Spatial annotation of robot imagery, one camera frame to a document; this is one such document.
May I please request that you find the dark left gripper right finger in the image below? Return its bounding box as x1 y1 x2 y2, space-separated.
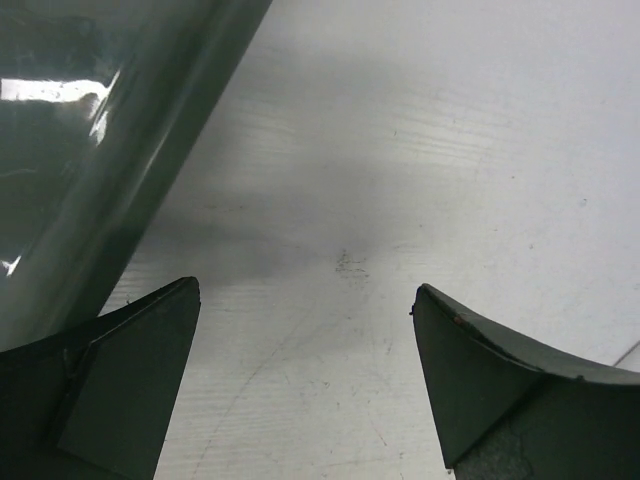
411 284 639 479

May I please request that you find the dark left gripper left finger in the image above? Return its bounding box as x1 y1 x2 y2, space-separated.
1 277 201 479

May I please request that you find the dark green plastic tray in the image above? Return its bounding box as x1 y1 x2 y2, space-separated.
1 1 269 350

